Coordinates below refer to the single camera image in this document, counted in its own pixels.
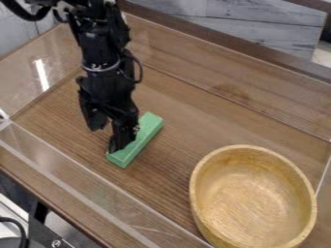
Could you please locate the green rectangular block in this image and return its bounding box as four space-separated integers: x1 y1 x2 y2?
105 111 164 169

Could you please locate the clear acrylic front barrier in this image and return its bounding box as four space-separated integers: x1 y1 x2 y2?
0 121 212 248

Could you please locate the brown wooden bowl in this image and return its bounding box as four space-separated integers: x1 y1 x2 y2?
188 144 316 248

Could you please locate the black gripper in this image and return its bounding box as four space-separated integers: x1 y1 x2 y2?
76 66 140 154

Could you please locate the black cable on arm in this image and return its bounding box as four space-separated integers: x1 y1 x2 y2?
121 47 145 85

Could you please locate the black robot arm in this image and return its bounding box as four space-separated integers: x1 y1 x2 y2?
24 0 140 153

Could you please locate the black cable under table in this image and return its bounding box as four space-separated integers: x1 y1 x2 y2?
0 216 29 248

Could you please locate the black table leg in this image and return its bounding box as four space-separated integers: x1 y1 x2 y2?
28 201 49 224

